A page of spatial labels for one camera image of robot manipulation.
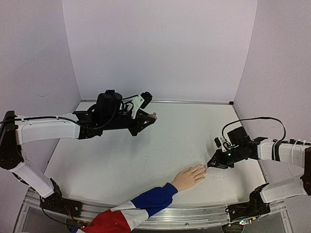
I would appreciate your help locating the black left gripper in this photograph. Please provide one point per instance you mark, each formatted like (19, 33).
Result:
(141, 126)

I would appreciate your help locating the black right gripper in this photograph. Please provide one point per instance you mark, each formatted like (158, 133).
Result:
(223, 158)

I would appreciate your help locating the red nail polish bottle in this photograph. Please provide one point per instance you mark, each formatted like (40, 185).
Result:
(153, 115)

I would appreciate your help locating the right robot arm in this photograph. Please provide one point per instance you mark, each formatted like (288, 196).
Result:
(286, 163)

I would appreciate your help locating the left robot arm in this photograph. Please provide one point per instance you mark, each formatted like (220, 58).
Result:
(19, 135)

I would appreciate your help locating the mannequin hand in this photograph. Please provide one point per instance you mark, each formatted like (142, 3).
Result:
(189, 177)

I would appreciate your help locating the red white blue sleeve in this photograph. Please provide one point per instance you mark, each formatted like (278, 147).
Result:
(126, 217)

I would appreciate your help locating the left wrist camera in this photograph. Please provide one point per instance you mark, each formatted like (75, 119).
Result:
(133, 104)

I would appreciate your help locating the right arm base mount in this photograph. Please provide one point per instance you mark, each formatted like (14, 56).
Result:
(255, 207)

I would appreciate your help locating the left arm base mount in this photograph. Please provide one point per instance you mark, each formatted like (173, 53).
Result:
(58, 204)

